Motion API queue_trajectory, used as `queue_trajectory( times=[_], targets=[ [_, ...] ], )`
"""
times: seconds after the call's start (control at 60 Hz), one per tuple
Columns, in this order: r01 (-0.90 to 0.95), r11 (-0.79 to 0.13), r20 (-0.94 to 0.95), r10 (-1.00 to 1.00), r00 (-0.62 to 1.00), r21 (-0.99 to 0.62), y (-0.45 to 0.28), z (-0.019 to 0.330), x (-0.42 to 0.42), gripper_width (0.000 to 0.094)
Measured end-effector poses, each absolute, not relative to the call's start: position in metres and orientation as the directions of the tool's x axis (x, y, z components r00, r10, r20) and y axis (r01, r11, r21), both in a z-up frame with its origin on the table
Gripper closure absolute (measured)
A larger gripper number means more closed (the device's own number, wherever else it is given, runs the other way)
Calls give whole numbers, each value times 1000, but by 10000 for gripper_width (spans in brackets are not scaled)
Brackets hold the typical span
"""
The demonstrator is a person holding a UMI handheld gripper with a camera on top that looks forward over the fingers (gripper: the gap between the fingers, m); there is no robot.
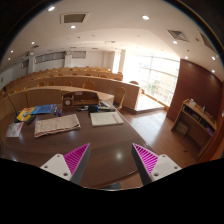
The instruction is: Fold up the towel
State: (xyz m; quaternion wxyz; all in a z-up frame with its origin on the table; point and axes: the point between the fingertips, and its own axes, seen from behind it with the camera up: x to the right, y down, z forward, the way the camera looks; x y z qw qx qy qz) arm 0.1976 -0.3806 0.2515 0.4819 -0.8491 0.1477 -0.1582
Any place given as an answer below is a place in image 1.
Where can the white illustrated booklet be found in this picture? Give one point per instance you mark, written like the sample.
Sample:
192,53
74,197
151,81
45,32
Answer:
14,129

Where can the black handheld microphone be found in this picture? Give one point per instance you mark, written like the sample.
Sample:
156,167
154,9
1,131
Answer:
90,108

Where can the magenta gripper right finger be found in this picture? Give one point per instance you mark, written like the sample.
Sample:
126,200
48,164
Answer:
151,166

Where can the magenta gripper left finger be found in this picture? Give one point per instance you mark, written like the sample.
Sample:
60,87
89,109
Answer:
70,166

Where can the black remote control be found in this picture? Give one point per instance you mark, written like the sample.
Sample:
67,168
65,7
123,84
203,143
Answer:
31,119

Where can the wooden desktop console box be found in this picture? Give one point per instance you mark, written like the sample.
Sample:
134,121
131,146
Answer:
79,99

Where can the long curved wooden desk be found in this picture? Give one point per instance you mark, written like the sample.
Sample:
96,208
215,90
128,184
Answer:
107,86

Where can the white paper pad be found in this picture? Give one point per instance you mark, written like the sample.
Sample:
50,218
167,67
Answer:
105,119

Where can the wooden lectern shelf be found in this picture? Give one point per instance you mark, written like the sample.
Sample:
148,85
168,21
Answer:
192,121

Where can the yellow book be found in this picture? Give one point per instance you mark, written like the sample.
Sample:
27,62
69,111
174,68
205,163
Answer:
25,114

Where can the beige folded towel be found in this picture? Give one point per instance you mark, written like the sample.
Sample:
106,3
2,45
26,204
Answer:
56,125

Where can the blue book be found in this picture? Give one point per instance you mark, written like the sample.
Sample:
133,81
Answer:
44,109

